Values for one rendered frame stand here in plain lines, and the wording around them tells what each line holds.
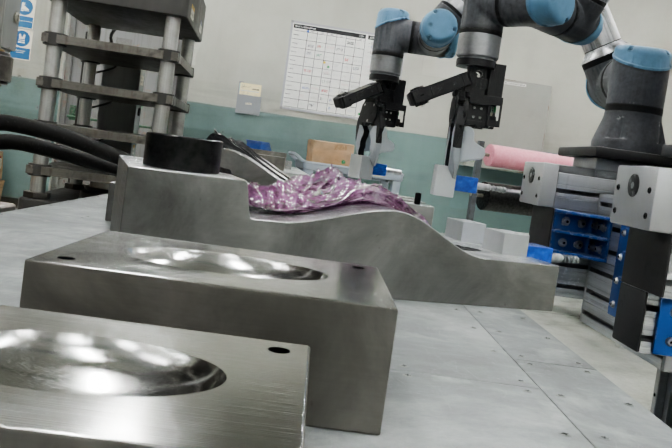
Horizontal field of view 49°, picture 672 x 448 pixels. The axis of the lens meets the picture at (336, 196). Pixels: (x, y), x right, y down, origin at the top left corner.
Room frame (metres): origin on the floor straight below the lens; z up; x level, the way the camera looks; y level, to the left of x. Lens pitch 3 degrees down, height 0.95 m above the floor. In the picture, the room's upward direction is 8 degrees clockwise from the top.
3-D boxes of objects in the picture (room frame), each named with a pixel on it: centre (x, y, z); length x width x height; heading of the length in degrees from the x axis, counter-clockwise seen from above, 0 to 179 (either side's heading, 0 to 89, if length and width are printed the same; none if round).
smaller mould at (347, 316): (0.47, 0.06, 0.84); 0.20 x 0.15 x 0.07; 91
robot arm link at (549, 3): (1.27, -0.30, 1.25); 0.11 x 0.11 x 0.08; 45
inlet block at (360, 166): (1.76, -0.09, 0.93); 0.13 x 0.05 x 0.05; 120
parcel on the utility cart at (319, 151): (7.26, 0.12, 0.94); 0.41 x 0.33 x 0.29; 104
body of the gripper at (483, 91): (1.33, -0.22, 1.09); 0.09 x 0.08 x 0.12; 89
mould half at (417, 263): (0.91, 0.01, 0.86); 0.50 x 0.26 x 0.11; 109
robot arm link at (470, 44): (1.33, -0.21, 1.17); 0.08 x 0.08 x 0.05
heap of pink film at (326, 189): (0.92, 0.00, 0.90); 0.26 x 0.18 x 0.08; 109
